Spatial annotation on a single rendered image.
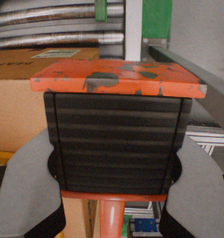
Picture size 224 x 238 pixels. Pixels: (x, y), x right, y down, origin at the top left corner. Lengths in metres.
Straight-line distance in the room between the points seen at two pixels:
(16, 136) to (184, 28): 1.12
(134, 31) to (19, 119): 0.42
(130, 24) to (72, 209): 0.52
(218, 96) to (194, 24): 0.93
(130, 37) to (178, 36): 0.68
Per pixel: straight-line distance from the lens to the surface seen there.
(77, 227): 0.49
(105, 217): 0.18
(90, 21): 0.71
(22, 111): 0.30
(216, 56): 1.36
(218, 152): 1.42
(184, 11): 1.26
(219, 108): 0.38
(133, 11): 0.60
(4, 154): 0.35
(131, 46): 0.60
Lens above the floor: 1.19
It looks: 63 degrees down
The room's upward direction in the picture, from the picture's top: 175 degrees counter-clockwise
